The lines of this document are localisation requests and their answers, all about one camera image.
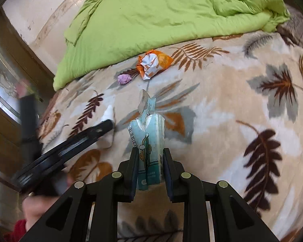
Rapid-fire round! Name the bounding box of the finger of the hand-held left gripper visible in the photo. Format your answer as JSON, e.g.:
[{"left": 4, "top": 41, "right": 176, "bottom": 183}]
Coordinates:
[{"left": 42, "top": 120, "right": 114, "bottom": 163}]

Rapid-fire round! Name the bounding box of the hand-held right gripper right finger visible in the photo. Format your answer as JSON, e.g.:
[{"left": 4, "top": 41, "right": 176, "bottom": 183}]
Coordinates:
[{"left": 163, "top": 148, "right": 279, "bottom": 242}]

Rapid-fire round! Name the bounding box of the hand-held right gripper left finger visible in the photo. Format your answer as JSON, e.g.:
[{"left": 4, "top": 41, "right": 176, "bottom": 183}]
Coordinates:
[{"left": 19, "top": 147, "right": 139, "bottom": 242}]

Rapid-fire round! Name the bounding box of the white tissue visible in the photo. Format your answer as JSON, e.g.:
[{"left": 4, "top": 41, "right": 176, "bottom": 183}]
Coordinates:
[{"left": 97, "top": 105, "right": 116, "bottom": 149}]

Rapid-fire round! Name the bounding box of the teal tissue packet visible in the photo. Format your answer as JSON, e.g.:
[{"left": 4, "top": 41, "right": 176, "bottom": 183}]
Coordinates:
[{"left": 127, "top": 89, "right": 166, "bottom": 191}]

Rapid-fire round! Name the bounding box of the person's left hand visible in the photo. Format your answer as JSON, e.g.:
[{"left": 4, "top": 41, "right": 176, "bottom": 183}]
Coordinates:
[{"left": 23, "top": 195, "right": 60, "bottom": 232}]

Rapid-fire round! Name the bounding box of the wooden door with glass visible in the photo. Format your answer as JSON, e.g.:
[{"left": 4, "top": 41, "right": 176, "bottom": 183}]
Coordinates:
[{"left": 0, "top": 7, "right": 56, "bottom": 232}]

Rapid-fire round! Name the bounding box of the crumpled pinkish paper ball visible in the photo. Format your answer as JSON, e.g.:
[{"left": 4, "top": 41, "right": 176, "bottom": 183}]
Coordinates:
[{"left": 117, "top": 74, "right": 132, "bottom": 86}]

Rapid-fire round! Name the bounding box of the leaf printed blanket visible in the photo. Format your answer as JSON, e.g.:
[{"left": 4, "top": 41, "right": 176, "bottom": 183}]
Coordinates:
[{"left": 38, "top": 30, "right": 303, "bottom": 242}]

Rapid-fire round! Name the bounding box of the orange snack wrapper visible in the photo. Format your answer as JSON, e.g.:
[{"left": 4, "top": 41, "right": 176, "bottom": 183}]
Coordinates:
[{"left": 136, "top": 50, "right": 174, "bottom": 80}]

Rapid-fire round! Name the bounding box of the green quilt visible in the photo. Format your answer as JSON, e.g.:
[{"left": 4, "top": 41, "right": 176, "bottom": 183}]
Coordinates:
[{"left": 53, "top": 0, "right": 291, "bottom": 91}]

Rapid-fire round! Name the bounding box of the brown patterned bed sheet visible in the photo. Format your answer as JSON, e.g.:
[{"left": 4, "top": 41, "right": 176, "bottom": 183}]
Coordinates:
[{"left": 278, "top": 5, "right": 303, "bottom": 53}]

